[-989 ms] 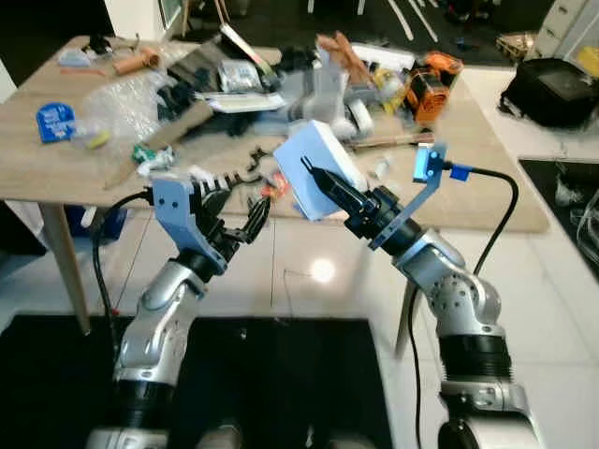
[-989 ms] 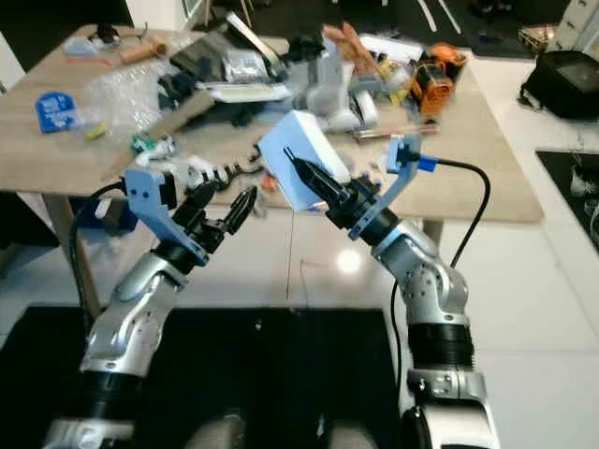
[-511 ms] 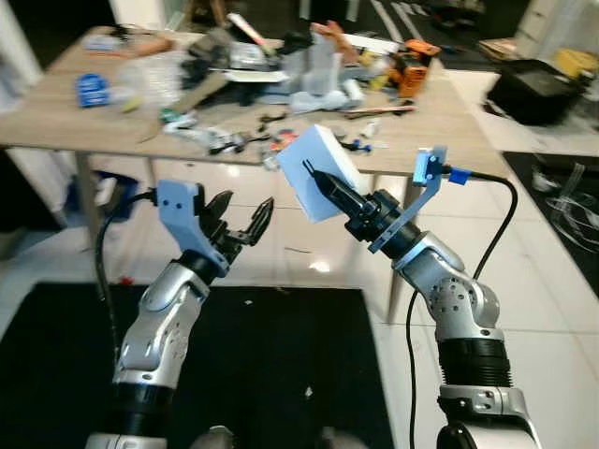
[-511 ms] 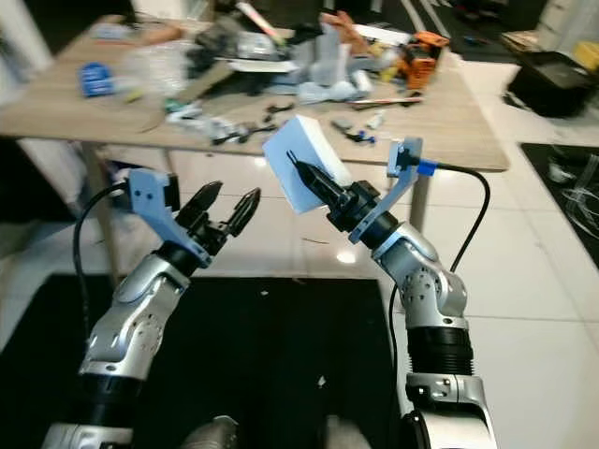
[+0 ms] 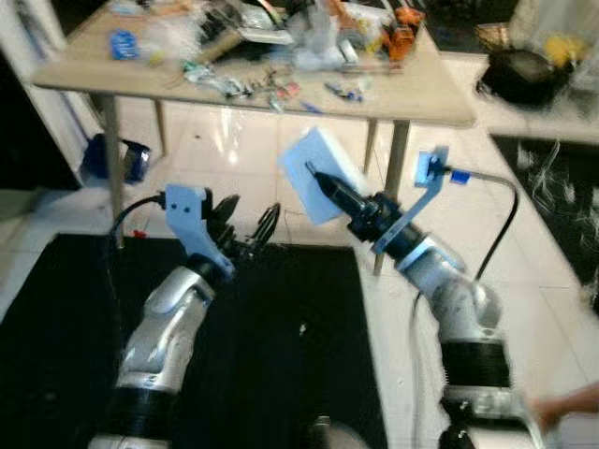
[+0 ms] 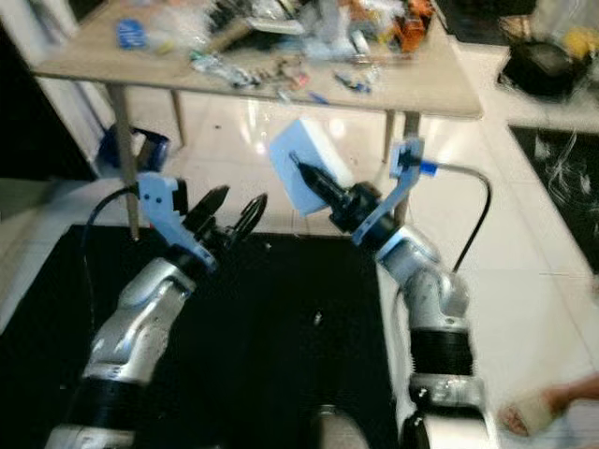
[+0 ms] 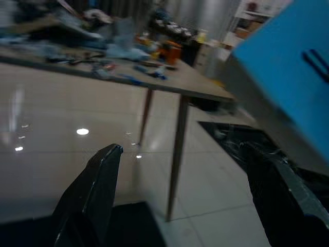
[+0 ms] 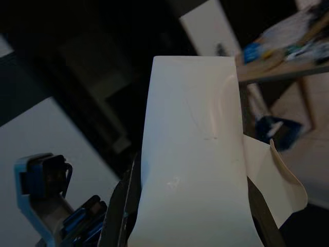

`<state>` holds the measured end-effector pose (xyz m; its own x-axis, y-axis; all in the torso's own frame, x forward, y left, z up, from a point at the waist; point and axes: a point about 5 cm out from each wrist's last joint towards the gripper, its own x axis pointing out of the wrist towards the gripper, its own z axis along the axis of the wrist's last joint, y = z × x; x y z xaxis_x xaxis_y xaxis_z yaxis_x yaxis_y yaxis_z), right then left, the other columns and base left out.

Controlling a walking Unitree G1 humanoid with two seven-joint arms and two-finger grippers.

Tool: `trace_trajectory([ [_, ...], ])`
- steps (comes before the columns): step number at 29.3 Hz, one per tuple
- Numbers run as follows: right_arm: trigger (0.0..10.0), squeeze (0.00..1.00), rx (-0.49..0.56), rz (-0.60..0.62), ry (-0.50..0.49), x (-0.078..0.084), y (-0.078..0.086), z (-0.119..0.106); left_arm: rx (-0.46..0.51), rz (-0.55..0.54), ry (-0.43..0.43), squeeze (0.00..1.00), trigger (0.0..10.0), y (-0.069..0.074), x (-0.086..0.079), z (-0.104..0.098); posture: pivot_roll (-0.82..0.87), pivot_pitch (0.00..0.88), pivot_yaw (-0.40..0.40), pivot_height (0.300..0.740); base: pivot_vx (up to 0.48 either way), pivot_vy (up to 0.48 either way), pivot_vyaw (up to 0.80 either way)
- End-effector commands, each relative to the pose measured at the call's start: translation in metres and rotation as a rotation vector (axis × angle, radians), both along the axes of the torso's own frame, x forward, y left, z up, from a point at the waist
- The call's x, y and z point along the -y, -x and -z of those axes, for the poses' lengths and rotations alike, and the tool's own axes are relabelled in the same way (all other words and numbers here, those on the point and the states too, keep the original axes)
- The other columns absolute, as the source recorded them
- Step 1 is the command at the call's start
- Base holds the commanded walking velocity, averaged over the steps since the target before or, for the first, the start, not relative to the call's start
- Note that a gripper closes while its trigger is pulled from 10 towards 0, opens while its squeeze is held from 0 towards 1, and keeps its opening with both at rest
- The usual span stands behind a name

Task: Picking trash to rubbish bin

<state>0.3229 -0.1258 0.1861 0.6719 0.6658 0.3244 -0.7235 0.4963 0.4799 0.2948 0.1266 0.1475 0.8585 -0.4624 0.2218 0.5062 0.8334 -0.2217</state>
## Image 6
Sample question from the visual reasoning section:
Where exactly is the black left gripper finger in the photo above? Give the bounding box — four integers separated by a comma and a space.
183, 183, 231, 235
230, 193, 269, 248

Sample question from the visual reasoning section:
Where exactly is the yellow object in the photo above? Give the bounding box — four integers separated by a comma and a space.
562, 25, 599, 60

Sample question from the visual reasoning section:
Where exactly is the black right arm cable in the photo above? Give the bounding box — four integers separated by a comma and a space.
421, 162, 493, 274

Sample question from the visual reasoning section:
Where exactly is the pale blue right wrist camera mount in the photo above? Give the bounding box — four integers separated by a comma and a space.
352, 137, 429, 248

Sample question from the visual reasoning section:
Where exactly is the blue container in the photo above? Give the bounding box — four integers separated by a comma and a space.
98, 125, 172, 175

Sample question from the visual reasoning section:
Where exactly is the orange tool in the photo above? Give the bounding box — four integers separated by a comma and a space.
395, 0, 437, 53

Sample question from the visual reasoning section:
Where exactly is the pale blue left wrist camera mount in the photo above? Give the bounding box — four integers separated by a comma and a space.
137, 172, 212, 273

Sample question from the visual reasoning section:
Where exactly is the black bag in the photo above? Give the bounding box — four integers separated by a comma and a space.
499, 41, 596, 100

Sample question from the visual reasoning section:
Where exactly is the black patterned rug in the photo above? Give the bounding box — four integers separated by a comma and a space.
509, 124, 599, 277

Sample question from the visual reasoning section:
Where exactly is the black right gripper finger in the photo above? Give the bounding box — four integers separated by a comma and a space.
289, 152, 347, 205

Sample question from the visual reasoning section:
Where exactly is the light wooden table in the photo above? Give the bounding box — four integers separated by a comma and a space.
33, 0, 485, 242

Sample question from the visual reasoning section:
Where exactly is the person's hand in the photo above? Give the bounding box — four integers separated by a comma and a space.
545, 372, 599, 420

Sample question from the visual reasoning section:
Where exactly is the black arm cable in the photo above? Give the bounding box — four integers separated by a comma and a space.
421, 162, 493, 274
80, 182, 143, 324

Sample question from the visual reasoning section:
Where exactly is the grey robot leg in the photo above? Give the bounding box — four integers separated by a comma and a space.
311, 403, 368, 449

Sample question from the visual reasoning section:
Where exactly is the clear plastic wrap heap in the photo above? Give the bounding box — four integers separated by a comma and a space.
323, 9, 396, 65

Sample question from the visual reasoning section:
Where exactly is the pale blue wrist camera mount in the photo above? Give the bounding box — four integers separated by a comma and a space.
352, 137, 429, 248
137, 172, 212, 273

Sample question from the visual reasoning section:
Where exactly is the large black floor mat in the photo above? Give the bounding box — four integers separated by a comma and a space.
0, 224, 402, 449

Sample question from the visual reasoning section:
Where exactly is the blue packet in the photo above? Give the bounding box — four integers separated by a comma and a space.
116, 18, 149, 51

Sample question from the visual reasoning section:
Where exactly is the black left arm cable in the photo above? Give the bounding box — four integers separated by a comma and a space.
80, 182, 143, 324

